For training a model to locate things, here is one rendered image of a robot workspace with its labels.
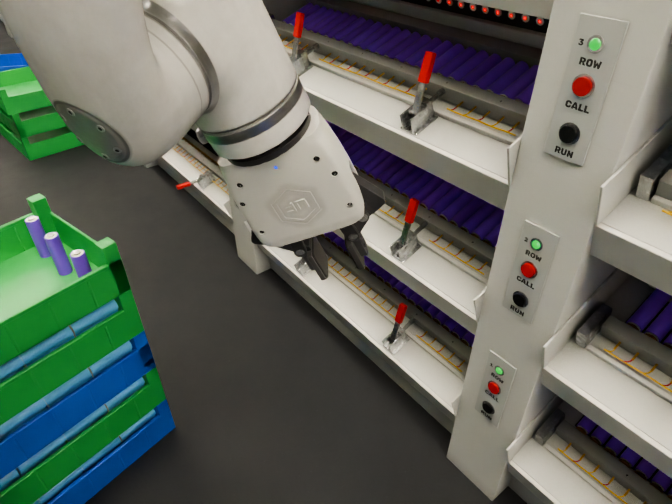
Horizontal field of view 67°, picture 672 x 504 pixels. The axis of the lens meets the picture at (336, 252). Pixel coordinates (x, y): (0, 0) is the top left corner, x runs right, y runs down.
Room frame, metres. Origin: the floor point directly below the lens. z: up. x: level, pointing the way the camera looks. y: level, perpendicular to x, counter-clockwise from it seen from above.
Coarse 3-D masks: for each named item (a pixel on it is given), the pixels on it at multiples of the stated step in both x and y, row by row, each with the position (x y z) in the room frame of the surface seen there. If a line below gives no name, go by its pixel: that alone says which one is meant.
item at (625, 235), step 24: (648, 144) 0.42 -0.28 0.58; (624, 168) 0.40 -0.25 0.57; (648, 168) 0.41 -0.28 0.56; (600, 192) 0.38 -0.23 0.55; (624, 192) 0.41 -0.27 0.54; (648, 192) 0.40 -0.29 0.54; (600, 216) 0.39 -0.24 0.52; (624, 216) 0.39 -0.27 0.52; (648, 216) 0.39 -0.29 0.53; (600, 240) 0.39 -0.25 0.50; (624, 240) 0.37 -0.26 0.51; (648, 240) 0.36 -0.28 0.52; (624, 264) 0.37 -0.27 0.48; (648, 264) 0.35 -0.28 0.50
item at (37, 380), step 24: (120, 312) 0.50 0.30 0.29; (96, 336) 0.47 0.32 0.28; (120, 336) 0.50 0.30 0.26; (48, 360) 0.42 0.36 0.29; (72, 360) 0.44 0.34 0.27; (96, 360) 0.46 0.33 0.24; (0, 384) 0.38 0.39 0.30; (24, 384) 0.40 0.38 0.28; (48, 384) 0.41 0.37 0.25; (0, 408) 0.37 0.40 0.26; (24, 408) 0.39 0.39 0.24
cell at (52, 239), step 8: (56, 232) 0.56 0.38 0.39; (48, 240) 0.55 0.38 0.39; (56, 240) 0.55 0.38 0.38; (48, 248) 0.55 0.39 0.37; (56, 248) 0.55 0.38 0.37; (56, 256) 0.55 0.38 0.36; (64, 256) 0.55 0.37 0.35; (56, 264) 0.55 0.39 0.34; (64, 264) 0.55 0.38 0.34; (64, 272) 0.55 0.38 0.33
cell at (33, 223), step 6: (30, 216) 0.60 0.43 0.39; (36, 216) 0.60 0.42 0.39; (30, 222) 0.59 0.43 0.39; (36, 222) 0.59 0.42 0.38; (30, 228) 0.59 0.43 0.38; (36, 228) 0.59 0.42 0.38; (42, 228) 0.60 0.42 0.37; (30, 234) 0.59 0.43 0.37; (36, 234) 0.59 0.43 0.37; (42, 234) 0.59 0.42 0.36; (36, 240) 0.59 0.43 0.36; (42, 240) 0.59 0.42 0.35; (36, 246) 0.59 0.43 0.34; (42, 246) 0.59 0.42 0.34; (42, 252) 0.59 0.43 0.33; (48, 252) 0.59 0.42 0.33
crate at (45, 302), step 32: (64, 224) 0.61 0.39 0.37; (0, 256) 0.58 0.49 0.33; (32, 256) 0.59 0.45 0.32; (96, 256) 0.56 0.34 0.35; (0, 288) 0.52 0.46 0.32; (32, 288) 0.52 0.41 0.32; (64, 288) 0.46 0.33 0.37; (96, 288) 0.49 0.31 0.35; (128, 288) 0.52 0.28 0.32; (0, 320) 0.41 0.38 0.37; (32, 320) 0.43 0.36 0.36; (64, 320) 0.45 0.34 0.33; (0, 352) 0.39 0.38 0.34
